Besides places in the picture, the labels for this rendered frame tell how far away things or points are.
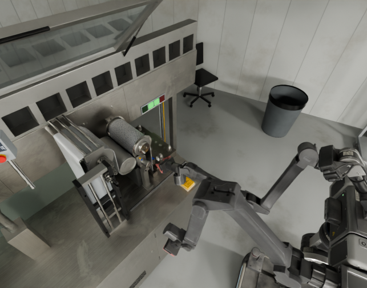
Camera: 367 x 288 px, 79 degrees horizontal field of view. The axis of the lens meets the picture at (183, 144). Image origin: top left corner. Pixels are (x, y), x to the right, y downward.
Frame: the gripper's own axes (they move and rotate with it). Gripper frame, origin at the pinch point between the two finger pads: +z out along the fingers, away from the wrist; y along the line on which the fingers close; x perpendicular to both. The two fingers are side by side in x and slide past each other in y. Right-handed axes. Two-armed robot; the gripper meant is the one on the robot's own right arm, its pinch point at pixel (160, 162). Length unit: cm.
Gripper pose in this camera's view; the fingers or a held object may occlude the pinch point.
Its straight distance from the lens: 146.0
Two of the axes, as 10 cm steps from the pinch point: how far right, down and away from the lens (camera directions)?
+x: -3.1, -8.4, -4.3
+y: 6.8, -5.2, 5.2
